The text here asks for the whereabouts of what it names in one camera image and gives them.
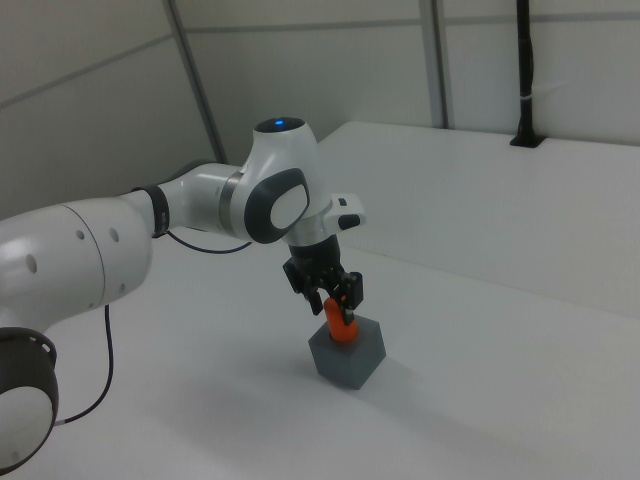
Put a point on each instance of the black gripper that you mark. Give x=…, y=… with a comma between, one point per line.
x=317, y=257

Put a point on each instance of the grey partition post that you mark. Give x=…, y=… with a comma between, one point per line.
x=194, y=75
x=436, y=60

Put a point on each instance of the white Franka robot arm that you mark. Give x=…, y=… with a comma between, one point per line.
x=75, y=250

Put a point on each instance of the orange cylinder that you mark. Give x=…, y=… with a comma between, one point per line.
x=336, y=326

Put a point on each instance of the grey block with round hole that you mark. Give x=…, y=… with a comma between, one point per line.
x=335, y=365

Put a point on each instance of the black pole stand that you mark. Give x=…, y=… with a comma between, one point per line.
x=524, y=75

